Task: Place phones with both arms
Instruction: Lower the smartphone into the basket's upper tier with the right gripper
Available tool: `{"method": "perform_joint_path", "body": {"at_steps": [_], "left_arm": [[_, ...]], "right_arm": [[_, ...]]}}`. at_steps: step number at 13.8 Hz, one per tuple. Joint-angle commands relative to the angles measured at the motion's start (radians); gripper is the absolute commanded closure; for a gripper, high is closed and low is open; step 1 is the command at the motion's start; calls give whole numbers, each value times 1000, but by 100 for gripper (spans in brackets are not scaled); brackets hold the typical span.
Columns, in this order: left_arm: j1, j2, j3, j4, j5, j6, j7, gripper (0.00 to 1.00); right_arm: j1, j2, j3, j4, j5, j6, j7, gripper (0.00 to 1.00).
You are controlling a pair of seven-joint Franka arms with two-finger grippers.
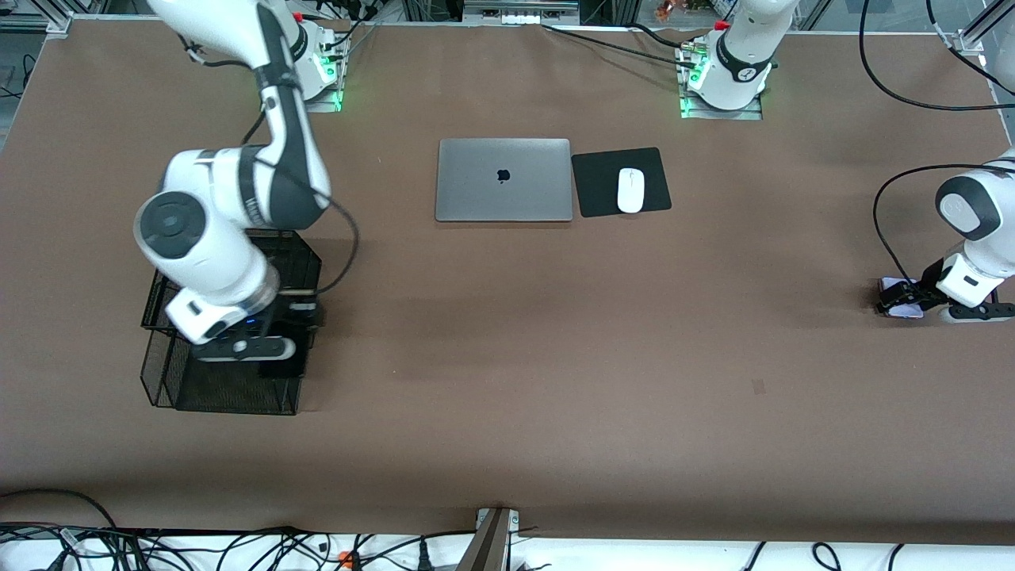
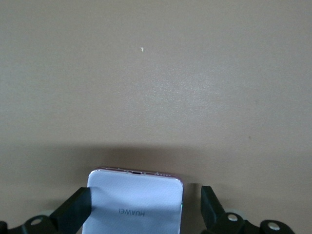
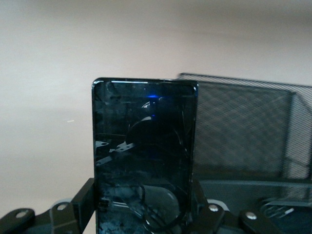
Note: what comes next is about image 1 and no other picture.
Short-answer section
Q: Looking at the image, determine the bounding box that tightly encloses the white computer mouse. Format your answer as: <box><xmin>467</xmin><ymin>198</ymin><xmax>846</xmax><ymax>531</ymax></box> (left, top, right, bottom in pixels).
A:
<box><xmin>617</xmin><ymin>167</ymin><xmax>645</xmax><ymax>214</ymax></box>

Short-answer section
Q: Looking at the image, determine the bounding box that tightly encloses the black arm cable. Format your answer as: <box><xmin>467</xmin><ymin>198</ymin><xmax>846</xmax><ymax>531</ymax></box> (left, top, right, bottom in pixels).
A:
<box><xmin>238</xmin><ymin>63</ymin><xmax>362</xmax><ymax>298</ymax></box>
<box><xmin>860</xmin><ymin>0</ymin><xmax>1015</xmax><ymax>286</ymax></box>

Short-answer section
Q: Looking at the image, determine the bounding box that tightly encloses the long black table cable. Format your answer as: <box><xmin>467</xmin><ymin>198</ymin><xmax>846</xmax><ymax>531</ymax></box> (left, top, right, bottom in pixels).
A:
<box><xmin>542</xmin><ymin>24</ymin><xmax>695</xmax><ymax>71</ymax></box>

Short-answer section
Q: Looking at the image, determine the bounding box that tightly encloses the black wire mesh two-tier tray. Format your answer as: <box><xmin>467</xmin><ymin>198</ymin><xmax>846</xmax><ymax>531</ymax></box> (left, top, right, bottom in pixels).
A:
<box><xmin>140</xmin><ymin>226</ymin><xmax>322</xmax><ymax>416</ymax></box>

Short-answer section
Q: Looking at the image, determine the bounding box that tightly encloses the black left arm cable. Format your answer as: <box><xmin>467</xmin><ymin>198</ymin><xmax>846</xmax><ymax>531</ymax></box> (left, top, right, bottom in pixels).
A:
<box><xmin>860</xmin><ymin>0</ymin><xmax>1015</xmax><ymax>286</ymax></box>

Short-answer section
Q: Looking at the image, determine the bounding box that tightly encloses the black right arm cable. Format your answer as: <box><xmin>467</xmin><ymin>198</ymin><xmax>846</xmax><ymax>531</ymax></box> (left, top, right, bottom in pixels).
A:
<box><xmin>238</xmin><ymin>63</ymin><xmax>362</xmax><ymax>298</ymax></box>

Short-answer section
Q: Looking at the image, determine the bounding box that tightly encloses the black mouse pad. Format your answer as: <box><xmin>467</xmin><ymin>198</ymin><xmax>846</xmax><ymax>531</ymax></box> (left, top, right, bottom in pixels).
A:
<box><xmin>571</xmin><ymin>147</ymin><xmax>672</xmax><ymax>218</ymax></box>

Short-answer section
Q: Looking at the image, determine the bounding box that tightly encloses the aluminium frame profile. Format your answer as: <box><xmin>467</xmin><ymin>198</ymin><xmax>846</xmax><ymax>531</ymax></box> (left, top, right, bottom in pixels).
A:
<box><xmin>954</xmin><ymin>0</ymin><xmax>1015</xmax><ymax>56</ymax></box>

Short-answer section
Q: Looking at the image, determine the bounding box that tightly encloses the lavender white flip phone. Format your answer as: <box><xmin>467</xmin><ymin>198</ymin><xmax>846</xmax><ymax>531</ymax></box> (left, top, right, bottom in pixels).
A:
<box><xmin>880</xmin><ymin>277</ymin><xmax>925</xmax><ymax>320</ymax></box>

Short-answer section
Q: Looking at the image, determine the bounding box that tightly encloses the short black table cable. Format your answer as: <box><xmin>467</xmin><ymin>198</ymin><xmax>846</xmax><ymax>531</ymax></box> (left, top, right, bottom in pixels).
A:
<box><xmin>630</xmin><ymin>22</ymin><xmax>699</xmax><ymax>50</ymax></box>

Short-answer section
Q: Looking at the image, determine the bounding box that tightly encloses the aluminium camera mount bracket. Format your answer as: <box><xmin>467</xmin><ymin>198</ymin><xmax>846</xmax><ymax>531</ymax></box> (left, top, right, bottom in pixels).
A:
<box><xmin>456</xmin><ymin>508</ymin><xmax>520</xmax><ymax>571</ymax></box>

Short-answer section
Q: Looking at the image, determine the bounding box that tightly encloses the silver closed laptop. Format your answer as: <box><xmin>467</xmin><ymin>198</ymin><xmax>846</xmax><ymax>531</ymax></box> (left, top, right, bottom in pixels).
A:
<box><xmin>435</xmin><ymin>138</ymin><xmax>573</xmax><ymax>223</ymax></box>

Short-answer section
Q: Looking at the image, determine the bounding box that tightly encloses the white power strip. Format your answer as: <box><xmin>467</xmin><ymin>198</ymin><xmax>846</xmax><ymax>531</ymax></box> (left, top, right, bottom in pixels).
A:
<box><xmin>464</xmin><ymin>0</ymin><xmax>580</xmax><ymax>26</ymax></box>

